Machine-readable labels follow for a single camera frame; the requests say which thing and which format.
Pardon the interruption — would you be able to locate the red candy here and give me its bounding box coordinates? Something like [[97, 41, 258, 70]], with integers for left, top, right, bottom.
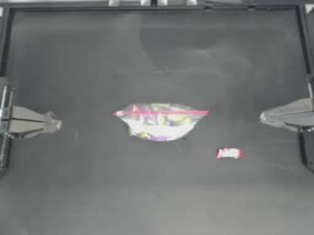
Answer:
[[217, 147, 245, 160]]

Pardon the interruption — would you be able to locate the clear bag with pink zip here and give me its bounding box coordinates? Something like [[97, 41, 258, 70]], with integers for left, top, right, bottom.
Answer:
[[113, 103, 211, 142]]

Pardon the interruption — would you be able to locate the yellow-green wrapped candy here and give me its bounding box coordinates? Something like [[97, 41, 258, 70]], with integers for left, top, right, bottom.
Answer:
[[157, 114, 194, 127]]

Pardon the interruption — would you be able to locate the purple wrapped candy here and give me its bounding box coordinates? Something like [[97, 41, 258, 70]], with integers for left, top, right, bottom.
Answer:
[[139, 131, 170, 142]]

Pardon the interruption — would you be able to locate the black table frame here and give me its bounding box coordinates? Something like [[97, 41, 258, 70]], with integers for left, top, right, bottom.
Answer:
[[0, 2, 314, 173]]

